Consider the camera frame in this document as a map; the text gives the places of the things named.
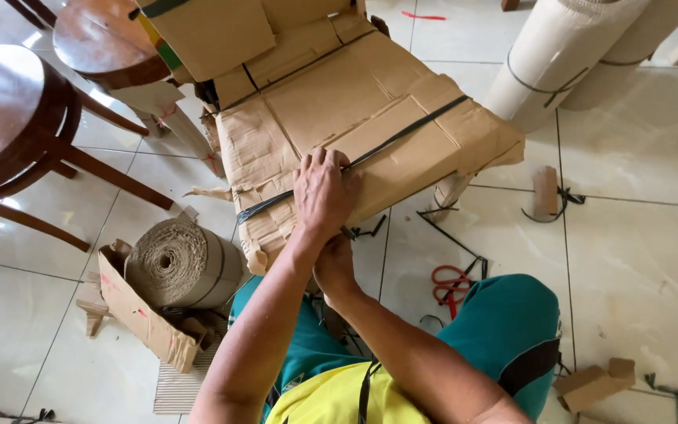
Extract upright cardboard scrap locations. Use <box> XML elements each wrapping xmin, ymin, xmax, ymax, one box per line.
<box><xmin>532</xmin><ymin>166</ymin><xmax>559</xmax><ymax>217</ymax></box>

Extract teal shorts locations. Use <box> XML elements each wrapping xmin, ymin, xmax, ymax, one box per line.
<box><xmin>227</xmin><ymin>274</ymin><xmax>561</xmax><ymax>422</ymax></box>

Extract cardboard-wrapped furniture bundle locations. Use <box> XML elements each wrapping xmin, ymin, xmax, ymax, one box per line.
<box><xmin>136</xmin><ymin>0</ymin><xmax>525</xmax><ymax>276</ymax></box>

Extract folded brown cardboard offcut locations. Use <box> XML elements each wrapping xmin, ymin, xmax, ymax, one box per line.
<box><xmin>552</xmin><ymin>357</ymin><xmax>636</xmax><ymax>413</ymax></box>

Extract long black packing strap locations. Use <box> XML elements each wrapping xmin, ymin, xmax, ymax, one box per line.
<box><xmin>236</xmin><ymin>94</ymin><xmax>470</xmax><ymax>226</ymax></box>

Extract looped black strap offcut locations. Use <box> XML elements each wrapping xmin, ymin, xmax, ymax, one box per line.
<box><xmin>521</xmin><ymin>185</ymin><xmax>586</xmax><ymax>225</ymax></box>

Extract cardboard-wrapped chair leg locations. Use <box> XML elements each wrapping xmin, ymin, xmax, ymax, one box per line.
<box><xmin>106</xmin><ymin>81</ymin><xmax>226</xmax><ymax>177</ymax></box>

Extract small corrugated paper roll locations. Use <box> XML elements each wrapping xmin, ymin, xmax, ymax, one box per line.
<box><xmin>124</xmin><ymin>218</ymin><xmax>246</xmax><ymax>310</ymax></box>

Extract thin black packing strap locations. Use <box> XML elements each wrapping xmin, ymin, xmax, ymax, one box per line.
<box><xmin>202</xmin><ymin>29</ymin><xmax>377</xmax><ymax>117</ymax></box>

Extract person's left hand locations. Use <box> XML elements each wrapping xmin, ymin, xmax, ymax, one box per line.
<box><xmin>292</xmin><ymin>146</ymin><xmax>365</xmax><ymax>240</ymax></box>

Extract dark wooden chair legs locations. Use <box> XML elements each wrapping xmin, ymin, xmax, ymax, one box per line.
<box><xmin>0</xmin><ymin>0</ymin><xmax>57</xmax><ymax>30</ymax></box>

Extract open brown cardboard box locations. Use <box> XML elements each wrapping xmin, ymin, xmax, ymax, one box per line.
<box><xmin>98</xmin><ymin>238</ymin><xmax>217</xmax><ymax>375</ymax></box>

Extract torn cardboard scraps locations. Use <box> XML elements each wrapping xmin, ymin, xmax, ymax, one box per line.
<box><xmin>75</xmin><ymin>272</ymin><xmax>115</xmax><ymax>338</ymax></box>

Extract dark strap offcuts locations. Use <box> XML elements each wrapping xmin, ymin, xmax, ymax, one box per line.
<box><xmin>0</xmin><ymin>408</ymin><xmax>56</xmax><ymax>424</ymax></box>

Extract person's right hand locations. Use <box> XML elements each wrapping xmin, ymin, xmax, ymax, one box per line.
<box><xmin>313</xmin><ymin>234</ymin><xmax>365</xmax><ymax>311</ymax></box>

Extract bent black strap offcut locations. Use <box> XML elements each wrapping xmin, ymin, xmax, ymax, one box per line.
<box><xmin>417</xmin><ymin>209</ymin><xmax>488</xmax><ymax>280</ymax></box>

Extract short greenish strap offcut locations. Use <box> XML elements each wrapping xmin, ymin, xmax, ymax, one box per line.
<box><xmin>645</xmin><ymin>373</ymin><xmax>678</xmax><ymax>418</ymax></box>

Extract black neck strap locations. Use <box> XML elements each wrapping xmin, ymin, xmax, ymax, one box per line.
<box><xmin>358</xmin><ymin>359</ymin><xmax>382</xmax><ymax>424</ymax></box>

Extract yellow shirt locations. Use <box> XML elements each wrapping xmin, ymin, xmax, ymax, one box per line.
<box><xmin>265</xmin><ymin>360</ymin><xmax>434</xmax><ymax>424</ymax></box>

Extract flat corrugated paper sheet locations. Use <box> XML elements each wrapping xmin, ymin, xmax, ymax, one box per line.
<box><xmin>152</xmin><ymin>318</ymin><xmax>231</xmax><ymax>416</ymax></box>

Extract red-handled scissors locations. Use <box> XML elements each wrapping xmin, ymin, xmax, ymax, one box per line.
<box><xmin>431</xmin><ymin>265</ymin><xmax>474</xmax><ymax>320</ymax></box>

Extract large corrugated paper roll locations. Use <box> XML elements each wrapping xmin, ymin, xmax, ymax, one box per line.
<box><xmin>560</xmin><ymin>0</ymin><xmax>678</xmax><ymax>113</ymax></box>
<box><xmin>483</xmin><ymin>0</ymin><xmax>652</xmax><ymax>134</ymax></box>

